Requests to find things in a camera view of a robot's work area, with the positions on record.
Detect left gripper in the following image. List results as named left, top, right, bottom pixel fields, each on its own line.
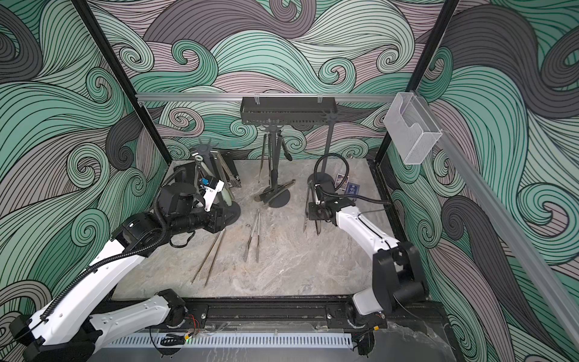
left=167, top=201, right=237, bottom=238

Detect long steel tweezers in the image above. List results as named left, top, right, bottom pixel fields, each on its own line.
left=190, top=229, right=226, bottom=284
left=258, top=134, right=268, bottom=183

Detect dark slim steel tongs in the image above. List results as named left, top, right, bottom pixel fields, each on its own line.
left=302, top=185, right=322, bottom=236

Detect slim silver tweezer tongs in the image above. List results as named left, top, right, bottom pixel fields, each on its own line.
left=244, top=209, right=261, bottom=262

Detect black locking tongs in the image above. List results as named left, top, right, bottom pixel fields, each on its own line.
left=268, top=130, right=293, bottom=187

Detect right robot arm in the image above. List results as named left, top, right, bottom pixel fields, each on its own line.
left=306, top=199, right=428, bottom=316

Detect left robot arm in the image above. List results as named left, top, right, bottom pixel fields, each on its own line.
left=9, top=209, right=226, bottom=361

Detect left grey utensil stand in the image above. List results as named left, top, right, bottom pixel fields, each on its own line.
left=191, top=139, right=241, bottom=226

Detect grey utensil stand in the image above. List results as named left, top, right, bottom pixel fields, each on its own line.
left=259, top=125, right=290, bottom=208
left=191, top=139, right=241, bottom=226
left=308, top=112, right=339, bottom=183

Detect right grey utensil stand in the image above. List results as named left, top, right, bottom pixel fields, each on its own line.
left=308, top=112, right=339, bottom=183

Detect middle grey utensil stand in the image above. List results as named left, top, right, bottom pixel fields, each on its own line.
left=259, top=125, right=290, bottom=208

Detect blue playing card box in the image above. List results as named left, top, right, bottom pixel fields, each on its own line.
left=345, top=183, right=360, bottom=199

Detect black aluminium case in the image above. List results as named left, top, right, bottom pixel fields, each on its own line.
left=173, top=161, right=198, bottom=187

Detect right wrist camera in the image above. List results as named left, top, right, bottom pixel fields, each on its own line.
left=315, top=179, right=336, bottom=205

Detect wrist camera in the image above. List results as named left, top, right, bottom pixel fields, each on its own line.
left=157, top=179, right=219, bottom=217
left=315, top=179, right=336, bottom=205

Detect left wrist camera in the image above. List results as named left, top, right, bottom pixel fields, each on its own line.
left=157, top=179, right=219, bottom=217

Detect clear acrylic wall box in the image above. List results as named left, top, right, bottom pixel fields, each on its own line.
left=384, top=92, right=442, bottom=165

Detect aluminium wall rail back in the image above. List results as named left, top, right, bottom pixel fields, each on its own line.
left=136, top=92, right=396, bottom=103

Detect aluminium wall rail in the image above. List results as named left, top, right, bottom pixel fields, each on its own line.
left=136, top=92, right=396, bottom=103
left=417, top=96, right=578, bottom=346

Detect white slotted cable duct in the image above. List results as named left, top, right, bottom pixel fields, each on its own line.
left=107, top=332, right=354, bottom=349

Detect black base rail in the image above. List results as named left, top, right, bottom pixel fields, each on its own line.
left=183, top=295, right=448, bottom=330

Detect aluminium wall rail right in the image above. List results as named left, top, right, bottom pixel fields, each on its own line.
left=417, top=96, right=578, bottom=346

